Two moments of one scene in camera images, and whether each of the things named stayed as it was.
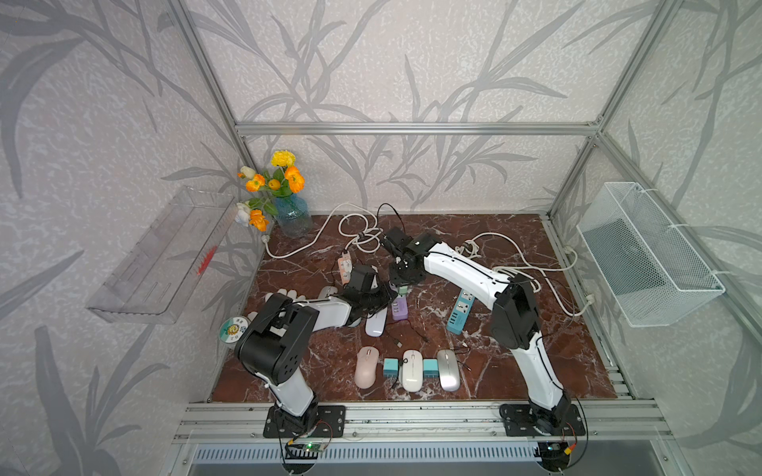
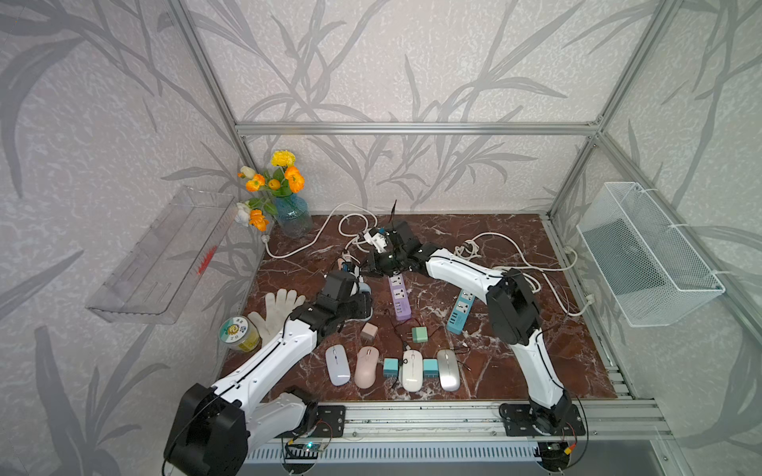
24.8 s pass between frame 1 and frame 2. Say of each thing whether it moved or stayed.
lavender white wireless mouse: moved
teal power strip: stayed
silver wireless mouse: stayed
